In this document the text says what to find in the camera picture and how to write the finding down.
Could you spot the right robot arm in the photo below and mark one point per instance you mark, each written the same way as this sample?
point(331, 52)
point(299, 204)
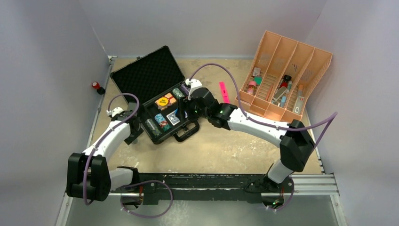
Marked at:
point(293, 140)

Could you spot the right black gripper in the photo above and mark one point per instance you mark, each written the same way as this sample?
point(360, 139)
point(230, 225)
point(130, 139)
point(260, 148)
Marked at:
point(185, 104)

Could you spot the red Texas Hold'em card box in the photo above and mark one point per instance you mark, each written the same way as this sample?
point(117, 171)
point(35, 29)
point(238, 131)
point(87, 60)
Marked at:
point(171, 98)

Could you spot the pink highlighter marker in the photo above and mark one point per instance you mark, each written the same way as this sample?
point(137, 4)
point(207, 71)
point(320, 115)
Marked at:
point(224, 92)

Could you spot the peach plastic desk organizer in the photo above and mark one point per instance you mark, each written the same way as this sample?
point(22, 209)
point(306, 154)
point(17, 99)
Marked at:
point(275, 57)

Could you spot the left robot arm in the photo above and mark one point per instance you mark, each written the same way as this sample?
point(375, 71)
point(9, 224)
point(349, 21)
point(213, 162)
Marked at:
point(87, 172)

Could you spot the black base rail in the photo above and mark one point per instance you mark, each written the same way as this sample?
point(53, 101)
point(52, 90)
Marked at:
point(252, 188)

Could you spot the black poker set case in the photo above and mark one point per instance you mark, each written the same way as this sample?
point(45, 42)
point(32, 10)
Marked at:
point(149, 78)

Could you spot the red black item in organizer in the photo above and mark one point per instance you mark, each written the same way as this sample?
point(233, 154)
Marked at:
point(284, 81)

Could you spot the purple chip stack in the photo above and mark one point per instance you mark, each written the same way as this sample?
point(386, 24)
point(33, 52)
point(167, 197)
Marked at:
point(184, 89)

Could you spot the blue playing card deck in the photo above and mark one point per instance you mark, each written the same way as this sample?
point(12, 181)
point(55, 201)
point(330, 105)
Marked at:
point(172, 117)

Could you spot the light blue red chip stack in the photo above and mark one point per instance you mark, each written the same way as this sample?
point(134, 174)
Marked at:
point(161, 120)

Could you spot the red emergency stop button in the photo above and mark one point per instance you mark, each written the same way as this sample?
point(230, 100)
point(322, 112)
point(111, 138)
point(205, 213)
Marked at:
point(100, 90)

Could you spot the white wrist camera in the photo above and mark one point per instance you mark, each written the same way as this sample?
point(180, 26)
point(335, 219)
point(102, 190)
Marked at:
point(115, 111)
point(193, 84)

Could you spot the green chip stack in case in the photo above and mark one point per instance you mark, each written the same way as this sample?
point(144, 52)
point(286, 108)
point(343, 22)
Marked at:
point(153, 128)

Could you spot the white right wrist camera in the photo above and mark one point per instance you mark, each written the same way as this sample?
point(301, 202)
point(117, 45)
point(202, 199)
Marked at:
point(193, 84)

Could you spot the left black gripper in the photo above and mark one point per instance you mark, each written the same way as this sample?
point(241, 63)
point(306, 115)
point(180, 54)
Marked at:
point(132, 137)

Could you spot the yellow round button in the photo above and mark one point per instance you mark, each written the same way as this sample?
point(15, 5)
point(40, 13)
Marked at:
point(162, 102)

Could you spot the green white chip stack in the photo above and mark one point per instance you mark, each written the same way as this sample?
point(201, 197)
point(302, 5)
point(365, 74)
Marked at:
point(177, 93)

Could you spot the pink cup in organizer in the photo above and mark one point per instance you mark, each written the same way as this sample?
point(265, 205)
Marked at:
point(251, 87)

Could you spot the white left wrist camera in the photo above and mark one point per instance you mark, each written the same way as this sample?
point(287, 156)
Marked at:
point(115, 111)

